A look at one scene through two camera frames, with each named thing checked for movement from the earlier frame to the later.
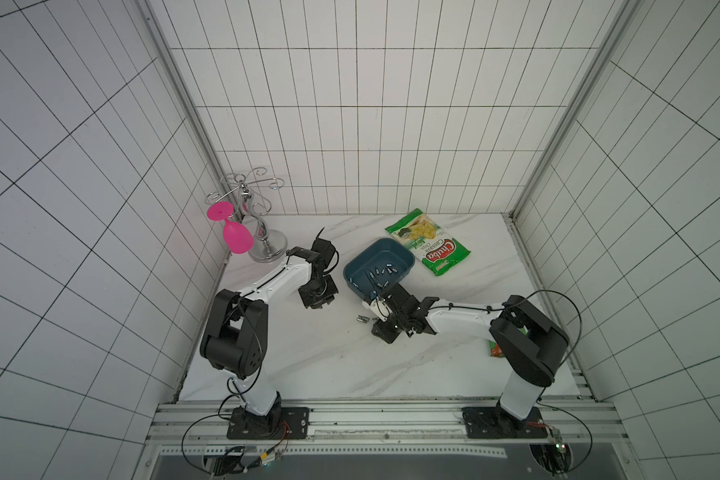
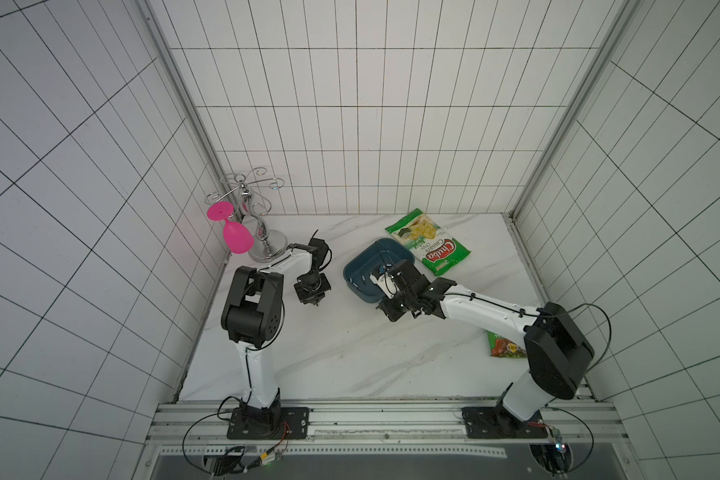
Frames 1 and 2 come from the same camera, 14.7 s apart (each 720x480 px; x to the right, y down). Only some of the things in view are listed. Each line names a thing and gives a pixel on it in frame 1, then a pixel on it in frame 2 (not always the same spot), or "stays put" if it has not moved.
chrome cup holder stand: [270, 245] stays put
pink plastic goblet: [236, 238] stays put
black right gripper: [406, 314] → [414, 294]
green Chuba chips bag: [430, 243] stays put
